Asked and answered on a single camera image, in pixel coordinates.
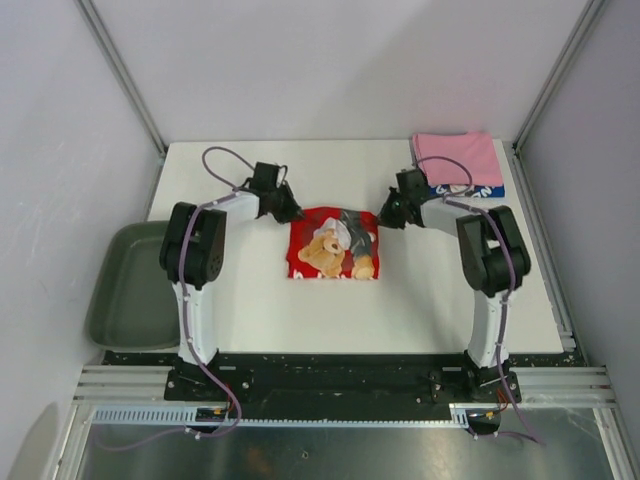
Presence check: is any blue printed t shirt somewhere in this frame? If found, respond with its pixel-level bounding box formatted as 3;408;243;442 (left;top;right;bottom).
414;153;506;198

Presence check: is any red t shirt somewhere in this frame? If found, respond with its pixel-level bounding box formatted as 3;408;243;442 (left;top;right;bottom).
286;207;380;280

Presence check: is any pink t shirt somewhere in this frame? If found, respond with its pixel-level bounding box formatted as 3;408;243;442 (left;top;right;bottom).
412;132;504;187

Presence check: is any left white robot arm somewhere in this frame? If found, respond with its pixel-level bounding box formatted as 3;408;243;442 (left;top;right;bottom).
159;162;303;400

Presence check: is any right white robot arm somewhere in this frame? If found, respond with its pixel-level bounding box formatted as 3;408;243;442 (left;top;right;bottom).
378;169;531;401

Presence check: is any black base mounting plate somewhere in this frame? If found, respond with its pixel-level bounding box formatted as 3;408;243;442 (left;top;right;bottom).
164;352;521;421

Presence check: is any dark green plastic bin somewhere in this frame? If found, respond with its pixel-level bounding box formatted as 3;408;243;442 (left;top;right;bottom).
86;221;180;352

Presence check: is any right aluminium table rail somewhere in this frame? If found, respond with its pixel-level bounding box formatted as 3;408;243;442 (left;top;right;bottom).
509;149;578;352

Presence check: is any left aluminium frame post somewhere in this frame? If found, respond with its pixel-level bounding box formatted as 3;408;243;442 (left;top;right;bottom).
74;0;167;154

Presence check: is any aluminium frame post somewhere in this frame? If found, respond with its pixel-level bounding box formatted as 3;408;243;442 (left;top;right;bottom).
74;0;167;154
514;0;609;151

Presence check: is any right aluminium frame post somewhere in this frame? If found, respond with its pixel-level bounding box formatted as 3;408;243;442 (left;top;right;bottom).
514;0;609;151

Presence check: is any grey slotted cable duct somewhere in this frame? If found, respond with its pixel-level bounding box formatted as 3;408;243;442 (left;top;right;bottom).
92;404;498;429

